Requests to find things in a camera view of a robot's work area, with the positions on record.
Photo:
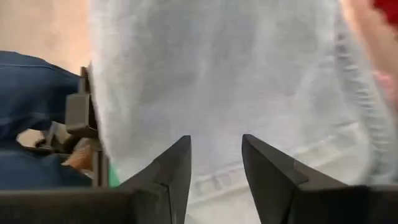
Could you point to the green table mat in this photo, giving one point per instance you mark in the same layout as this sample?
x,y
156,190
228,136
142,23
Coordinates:
x,y
113,177

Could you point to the white canvas tote bag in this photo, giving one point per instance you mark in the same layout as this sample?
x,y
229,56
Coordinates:
x,y
373,40

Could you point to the blue denim garment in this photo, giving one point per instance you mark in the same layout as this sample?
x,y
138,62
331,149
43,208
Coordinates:
x,y
217,77

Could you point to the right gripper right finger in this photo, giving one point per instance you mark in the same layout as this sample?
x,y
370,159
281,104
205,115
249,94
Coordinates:
x,y
295,202

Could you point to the red plastic laundry basket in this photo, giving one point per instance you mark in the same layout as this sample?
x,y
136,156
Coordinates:
x,y
387,7

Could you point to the black metal frame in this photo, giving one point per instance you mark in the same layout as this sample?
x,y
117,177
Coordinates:
x,y
81,115

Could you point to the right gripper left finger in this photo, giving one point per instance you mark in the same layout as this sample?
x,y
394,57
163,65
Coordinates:
x,y
124,207

